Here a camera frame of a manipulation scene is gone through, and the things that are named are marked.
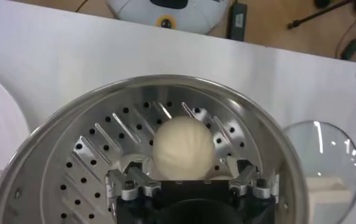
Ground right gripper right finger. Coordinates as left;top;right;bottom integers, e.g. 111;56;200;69
226;156;281;200

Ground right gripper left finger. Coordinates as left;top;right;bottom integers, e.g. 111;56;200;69
104;161;162;201

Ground glass lid with cream handle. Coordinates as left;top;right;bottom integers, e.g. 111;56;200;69
282;120;356;224

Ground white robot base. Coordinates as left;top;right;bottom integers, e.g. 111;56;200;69
106;0;230;36

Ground stainless steel steamer basket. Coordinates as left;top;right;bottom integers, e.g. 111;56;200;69
0;74;309;224

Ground black power brick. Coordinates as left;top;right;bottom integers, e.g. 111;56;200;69
227;2;248;42

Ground dark adapter with cable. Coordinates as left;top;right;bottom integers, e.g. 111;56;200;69
335;18;356;61

